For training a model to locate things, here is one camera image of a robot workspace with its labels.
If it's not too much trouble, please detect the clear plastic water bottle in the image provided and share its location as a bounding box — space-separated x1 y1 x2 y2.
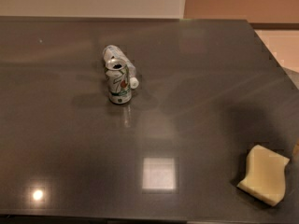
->
103 45 139 90

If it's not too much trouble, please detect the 7up soda can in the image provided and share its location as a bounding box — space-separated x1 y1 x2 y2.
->
105 59 132 105

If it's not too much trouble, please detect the yellow sponge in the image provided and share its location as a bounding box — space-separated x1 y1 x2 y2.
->
237 145 290 206

